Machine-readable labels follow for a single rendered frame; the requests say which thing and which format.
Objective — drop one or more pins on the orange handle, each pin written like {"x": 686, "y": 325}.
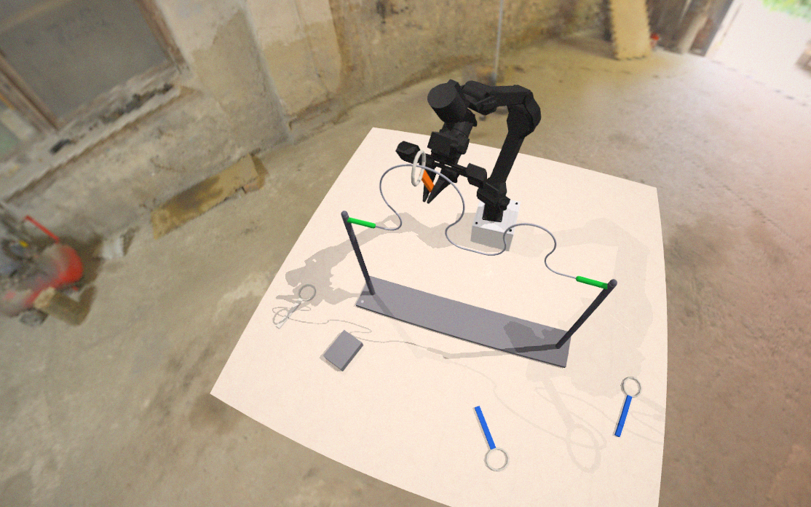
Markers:
{"x": 423, "y": 175}

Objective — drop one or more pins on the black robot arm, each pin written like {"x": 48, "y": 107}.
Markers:
{"x": 451, "y": 101}

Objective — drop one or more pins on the blue handle with grey loop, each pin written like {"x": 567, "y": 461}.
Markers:
{"x": 626, "y": 406}
{"x": 489, "y": 439}

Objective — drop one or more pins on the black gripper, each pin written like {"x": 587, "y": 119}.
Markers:
{"x": 475, "y": 175}

